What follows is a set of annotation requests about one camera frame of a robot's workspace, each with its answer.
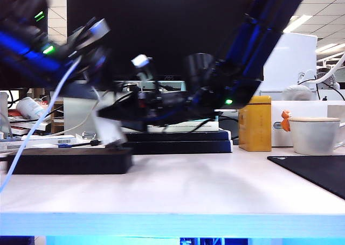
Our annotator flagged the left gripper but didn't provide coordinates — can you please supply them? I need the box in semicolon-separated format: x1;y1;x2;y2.
58;44;117;100

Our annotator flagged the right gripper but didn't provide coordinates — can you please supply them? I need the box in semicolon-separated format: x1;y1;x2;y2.
96;91;195;132

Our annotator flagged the white charger block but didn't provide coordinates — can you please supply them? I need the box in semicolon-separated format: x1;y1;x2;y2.
93;115;128;149

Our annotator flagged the black power strip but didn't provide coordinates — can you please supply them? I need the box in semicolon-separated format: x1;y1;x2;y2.
6;147;133;175

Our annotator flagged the white charger cable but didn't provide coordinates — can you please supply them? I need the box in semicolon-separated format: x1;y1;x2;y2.
0;57;83;193

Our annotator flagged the white box with barcode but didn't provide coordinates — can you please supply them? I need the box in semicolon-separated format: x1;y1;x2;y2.
21;135;78;146

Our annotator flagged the white plastic bottle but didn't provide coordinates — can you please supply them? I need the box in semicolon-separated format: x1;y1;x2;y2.
16;96;49;121

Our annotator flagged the small white flat box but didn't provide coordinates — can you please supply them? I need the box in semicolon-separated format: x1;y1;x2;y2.
26;143;59;149

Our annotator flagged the pile of books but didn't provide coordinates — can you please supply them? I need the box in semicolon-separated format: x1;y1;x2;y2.
8;110;52;135

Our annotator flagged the white panel edge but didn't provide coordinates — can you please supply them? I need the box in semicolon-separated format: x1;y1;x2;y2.
0;92;9;132

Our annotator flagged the large black monitor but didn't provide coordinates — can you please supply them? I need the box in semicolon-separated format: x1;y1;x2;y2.
66;0;264;81

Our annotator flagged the yellow tin can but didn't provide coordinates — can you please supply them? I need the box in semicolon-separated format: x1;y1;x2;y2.
238;96;272;152

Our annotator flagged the orange fox figurine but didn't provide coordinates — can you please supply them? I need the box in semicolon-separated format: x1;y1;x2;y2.
280;110;293;132

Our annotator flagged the white rounded object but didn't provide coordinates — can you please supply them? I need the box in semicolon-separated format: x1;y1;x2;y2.
281;85;313;102

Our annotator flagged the white cardboard box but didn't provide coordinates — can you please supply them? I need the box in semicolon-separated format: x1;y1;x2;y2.
271;101;345;148

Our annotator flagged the white partition board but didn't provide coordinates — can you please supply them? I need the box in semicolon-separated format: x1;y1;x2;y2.
263;31;318;93

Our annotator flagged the white ceramic mug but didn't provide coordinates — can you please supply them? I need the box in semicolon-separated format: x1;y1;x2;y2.
288;121;345;156

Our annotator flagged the wooden mug lid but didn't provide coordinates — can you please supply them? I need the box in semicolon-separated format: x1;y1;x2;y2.
288;117;340;123

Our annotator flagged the black mouse pad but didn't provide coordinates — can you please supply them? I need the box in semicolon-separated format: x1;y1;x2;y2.
266;155;345;201

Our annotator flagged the white desk fan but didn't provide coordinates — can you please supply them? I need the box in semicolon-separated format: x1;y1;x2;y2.
316;69;341;91

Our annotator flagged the grey monitor cable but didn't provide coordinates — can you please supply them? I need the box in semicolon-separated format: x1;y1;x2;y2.
50;104;96;137

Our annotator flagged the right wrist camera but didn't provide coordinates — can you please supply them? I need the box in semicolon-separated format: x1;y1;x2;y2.
130;53;157;81

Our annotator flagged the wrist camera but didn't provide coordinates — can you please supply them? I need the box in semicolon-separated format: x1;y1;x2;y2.
130;53;157;81
67;17;112;51

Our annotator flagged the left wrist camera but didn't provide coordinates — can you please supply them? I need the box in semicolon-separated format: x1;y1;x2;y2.
67;17;112;51

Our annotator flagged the white hose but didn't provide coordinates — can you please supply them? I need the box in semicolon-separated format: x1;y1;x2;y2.
314;52;345;85

